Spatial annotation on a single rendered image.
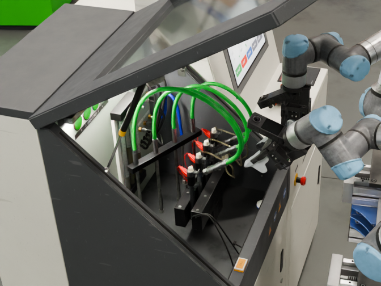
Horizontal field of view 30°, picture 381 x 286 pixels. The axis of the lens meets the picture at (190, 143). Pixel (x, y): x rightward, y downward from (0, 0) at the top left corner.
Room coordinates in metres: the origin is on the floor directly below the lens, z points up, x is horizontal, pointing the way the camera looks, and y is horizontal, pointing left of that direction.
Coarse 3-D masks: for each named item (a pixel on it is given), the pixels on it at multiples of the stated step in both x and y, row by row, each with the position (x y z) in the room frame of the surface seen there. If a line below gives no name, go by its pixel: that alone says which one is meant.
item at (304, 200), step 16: (144, 0) 2.33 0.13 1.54; (272, 32) 2.86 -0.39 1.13; (272, 48) 2.81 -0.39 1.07; (192, 64) 2.26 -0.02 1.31; (208, 64) 2.24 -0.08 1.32; (224, 64) 2.34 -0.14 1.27; (272, 64) 2.76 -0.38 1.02; (208, 80) 2.24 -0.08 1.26; (224, 80) 2.30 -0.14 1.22; (256, 80) 2.56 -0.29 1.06; (256, 96) 2.52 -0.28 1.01; (320, 96) 2.63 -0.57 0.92; (304, 160) 2.37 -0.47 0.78; (320, 160) 2.72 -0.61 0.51; (320, 176) 2.76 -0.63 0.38; (304, 192) 2.39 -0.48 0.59; (304, 208) 2.41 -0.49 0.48; (288, 224) 2.13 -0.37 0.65; (304, 224) 2.43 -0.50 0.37; (288, 240) 2.13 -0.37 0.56; (304, 240) 2.45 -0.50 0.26; (288, 256) 2.14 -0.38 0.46; (304, 256) 2.48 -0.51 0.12; (288, 272) 2.15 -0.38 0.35
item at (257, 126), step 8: (256, 112) 1.66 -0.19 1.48; (248, 120) 1.63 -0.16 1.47; (256, 120) 1.63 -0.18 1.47; (264, 120) 1.63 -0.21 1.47; (272, 120) 1.63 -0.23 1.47; (256, 128) 1.61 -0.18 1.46; (264, 128) 1.60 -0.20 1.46; (272, 128) 1.60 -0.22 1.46; (280, 128) 1.61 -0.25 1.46; (272, 136) 1.59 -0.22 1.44; (280, 136) 1.58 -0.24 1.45
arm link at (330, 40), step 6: (318, 36) 1.93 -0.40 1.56; (324, 36) 1.93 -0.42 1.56; (330, 36) 1.93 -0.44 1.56; (336, 36) 1.94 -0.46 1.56; (312, 42) 1.90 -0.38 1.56; (318, 42) 1.91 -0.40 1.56; (324, 42) 1.90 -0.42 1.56; (330, 42) 1.89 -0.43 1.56; (336, 42) 1.89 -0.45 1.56; (342, 42) 1.93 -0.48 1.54; (318, 48) 1.89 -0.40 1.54; (324, 48) 1.88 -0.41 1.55; (330, 48) 1.87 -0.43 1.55; (318, 54) 1.88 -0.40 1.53; (324, 54) 1.87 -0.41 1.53; (318, 60) 1.89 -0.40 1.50; (324, 60) 1.86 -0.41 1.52
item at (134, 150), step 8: (160, 88) 1.93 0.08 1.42; (168, 88) 1.91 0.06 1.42; (176, 88) 1.91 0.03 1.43; (144, 96) 1.95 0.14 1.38; (200, 96) 1.88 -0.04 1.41; (208, 104) 1.86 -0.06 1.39; (136, 112) 1.96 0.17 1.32; (224, 112) 1.85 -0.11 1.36; (136, 120) 1.96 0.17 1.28; (232, 128) 1.84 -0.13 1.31; (240, 136) 1.83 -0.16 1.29; (240, 144) 1.83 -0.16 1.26; (136, 152) 1.97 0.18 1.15; (240, 152) 1.83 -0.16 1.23; (232, 160) 1.84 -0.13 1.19
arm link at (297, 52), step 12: (288, 36) 1.91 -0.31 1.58; (300, 36) 1.90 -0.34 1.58; (288, 48) 1.86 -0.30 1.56; (300, 48) 1.86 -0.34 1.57; (312, 48) 1.88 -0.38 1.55; (288, 60) 1.86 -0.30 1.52; (300, 60) 1.86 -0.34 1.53; (312, 60) 1.88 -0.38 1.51; (288, 72) 1.86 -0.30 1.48; (300, 72) 1.86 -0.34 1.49
